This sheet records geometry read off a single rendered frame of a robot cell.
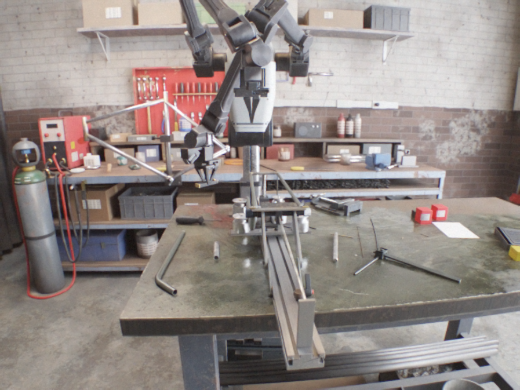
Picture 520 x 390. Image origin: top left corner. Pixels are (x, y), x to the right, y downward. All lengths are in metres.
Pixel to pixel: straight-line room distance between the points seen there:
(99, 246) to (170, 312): 2.10
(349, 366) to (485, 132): 3.12
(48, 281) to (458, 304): 2.51
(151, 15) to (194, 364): 2.61
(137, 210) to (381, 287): 2.04
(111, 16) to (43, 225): 1.70
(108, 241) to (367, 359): 2.01
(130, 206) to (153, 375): 1.25
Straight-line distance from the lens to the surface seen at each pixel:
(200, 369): 0.85
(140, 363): 1.94
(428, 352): 1.71
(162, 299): 0.75
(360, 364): 1.55
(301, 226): 0.94
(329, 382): 1.72
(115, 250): 2.73
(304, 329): 0.54
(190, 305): 0.71
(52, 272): 2.71
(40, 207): 2.55
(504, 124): 4.22
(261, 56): 0.87
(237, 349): 1.68
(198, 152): 1.21
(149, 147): 2.99
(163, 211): 2.51
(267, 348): 1.68
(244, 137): 1.52
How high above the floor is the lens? 1.27
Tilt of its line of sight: 15 degrees down
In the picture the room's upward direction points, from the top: straight up
